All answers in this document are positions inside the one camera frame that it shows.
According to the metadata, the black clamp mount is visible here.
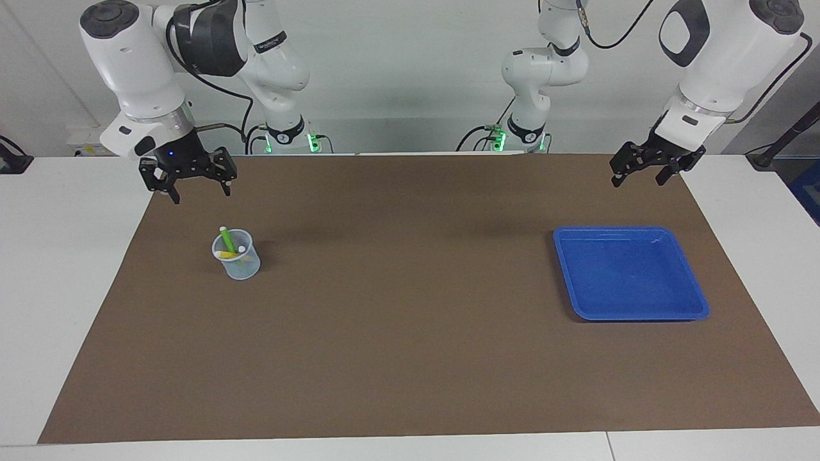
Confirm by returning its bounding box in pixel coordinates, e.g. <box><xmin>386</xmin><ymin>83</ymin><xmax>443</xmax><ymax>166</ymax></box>
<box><xmin>0</xmin><ymin>136</ymin><xmax>34</xmax><ymax>175</ymax></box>

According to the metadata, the blue plastic tray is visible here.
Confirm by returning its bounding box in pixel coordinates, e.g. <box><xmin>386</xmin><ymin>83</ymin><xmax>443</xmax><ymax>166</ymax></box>
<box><xmin>553</xmin><ymin>225</ymin><xmax>710</xmax><ymax>321</ymax></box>

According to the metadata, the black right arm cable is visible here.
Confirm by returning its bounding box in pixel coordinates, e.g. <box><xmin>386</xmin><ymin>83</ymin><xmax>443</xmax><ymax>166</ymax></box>
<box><xmin>165</xmin><ymin>0</ymin><xmax>256</xmax><ymax>143</ymax></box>

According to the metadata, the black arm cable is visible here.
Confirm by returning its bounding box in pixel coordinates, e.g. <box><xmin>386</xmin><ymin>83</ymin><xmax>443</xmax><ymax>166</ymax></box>
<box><xmin>577</xmin><ymin>0</ymin><xmax>814</xmax><ymax>124</ymax></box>
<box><xmin>165</xmin><ymin>0</ymin><xmax>256</xmax><ymax>143</ymax></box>

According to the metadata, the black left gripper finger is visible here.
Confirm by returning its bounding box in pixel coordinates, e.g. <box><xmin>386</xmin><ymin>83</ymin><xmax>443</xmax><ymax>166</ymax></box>
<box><xmin>609</xmin><ymin>142</ymin><xmax>649</xmax><ymax>189</ymax></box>
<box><xmin>655</xmin><ymin>160</ymin><xmax>693</xmax><ymax>188</ymax></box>

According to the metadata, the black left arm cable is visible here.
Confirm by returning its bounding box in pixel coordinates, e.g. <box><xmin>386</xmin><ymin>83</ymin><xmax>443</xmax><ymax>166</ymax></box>
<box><xmin>577</xmin><ymin>0</ymin><xmax>814</xmax><ymax>124</ymax></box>

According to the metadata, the translucent plastic cup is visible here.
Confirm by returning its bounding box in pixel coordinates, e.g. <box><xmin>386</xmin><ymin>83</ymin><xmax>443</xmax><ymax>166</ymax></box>
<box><xmin>212</xmin><ymin>229</ymin><xmax>261</xmax><ymax>280</ymax></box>

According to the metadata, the brown table mat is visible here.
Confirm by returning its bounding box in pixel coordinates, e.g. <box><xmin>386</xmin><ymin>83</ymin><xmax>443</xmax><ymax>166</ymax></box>
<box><xmin>37</xmin><ymin>152</ymin><xmax>820</xmax><ymax>444</ymax></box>

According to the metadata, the black stand pole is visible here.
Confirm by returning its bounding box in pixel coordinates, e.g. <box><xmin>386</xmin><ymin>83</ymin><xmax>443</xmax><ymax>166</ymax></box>
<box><xmin>746</xmin><ymin>102</ymin><xmax>820</xmax><ymax>170</ymax></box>

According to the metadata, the black left base cable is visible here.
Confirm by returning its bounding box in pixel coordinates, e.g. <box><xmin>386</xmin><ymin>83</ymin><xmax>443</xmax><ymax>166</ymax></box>
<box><xmin>456</xmin><ymin>96</ymin><xmax>516</xmax><ymax>153</ymax></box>

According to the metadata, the blue crate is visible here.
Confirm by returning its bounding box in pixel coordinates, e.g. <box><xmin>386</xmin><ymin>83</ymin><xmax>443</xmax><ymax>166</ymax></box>
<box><xmin>789</xmin><ymin>160</ymin><xmax>820</xmax><ymax>226</ymax></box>

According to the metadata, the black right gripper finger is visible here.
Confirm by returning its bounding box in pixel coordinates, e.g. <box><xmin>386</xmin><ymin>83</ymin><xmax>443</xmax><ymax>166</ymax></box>
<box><xmin>139</xmin><ymin>160</ymin><xmax>182</xmax><ymax>206</ymax></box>
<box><xmin>213</xmin><ymin>147</ymin><xmax>239</xmax><ymax>197</ymax></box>

